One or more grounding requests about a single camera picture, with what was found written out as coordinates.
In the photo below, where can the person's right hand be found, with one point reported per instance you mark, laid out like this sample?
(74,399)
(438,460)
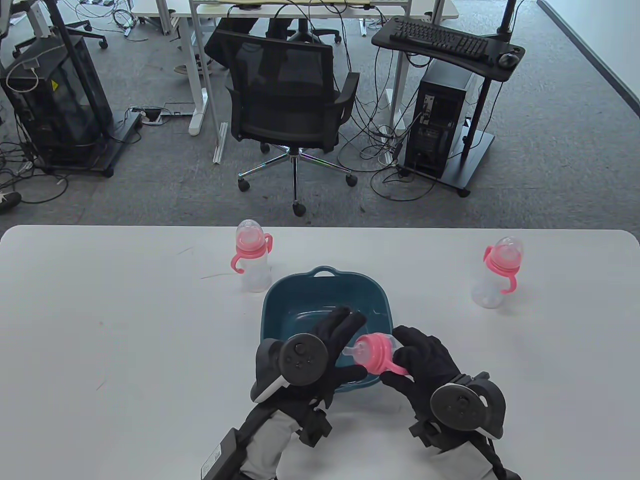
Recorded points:
(425,355)

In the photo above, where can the person's left hand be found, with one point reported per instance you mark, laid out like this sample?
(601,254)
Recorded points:
(345,330)

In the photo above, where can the clear pink baby bottle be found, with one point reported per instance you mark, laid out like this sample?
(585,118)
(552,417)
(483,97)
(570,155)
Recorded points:
(255,275)
(487,295)
(375,352)

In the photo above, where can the black forearm pack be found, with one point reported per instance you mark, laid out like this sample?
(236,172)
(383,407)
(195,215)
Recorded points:
(510,475)
(220,455)

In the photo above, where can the black tracking controller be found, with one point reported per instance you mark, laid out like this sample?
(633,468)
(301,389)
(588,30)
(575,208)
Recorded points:
(302,357)
(456,405)

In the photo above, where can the teal plastic basin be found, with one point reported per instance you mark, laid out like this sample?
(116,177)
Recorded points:
(300,300)

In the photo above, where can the white power strip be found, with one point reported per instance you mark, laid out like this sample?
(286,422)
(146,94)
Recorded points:
(387,132)

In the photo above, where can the black computer tower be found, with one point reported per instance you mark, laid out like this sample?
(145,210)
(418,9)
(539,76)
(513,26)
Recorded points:
(440,100)

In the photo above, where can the white office desk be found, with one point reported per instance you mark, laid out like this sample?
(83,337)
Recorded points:
(196,120)

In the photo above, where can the black mesh office chair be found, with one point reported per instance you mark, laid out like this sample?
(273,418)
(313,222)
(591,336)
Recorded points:
(285,75)

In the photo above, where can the black rolling keyboard stand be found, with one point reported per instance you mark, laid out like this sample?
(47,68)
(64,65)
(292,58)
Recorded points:
(382,37)

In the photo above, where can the black chair base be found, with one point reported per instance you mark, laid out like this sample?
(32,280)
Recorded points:
(320,34)
(103,44)

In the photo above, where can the black rolling cart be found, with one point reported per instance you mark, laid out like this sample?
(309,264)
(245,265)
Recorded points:
(120,135)

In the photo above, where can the black keyboard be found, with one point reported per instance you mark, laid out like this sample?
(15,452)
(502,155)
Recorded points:
(440,40)

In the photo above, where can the black computer mouse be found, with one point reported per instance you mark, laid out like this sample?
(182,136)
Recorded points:
(508,60)

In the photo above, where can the black glass equipment case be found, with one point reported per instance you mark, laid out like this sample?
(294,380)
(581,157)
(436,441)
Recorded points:
(60,100)

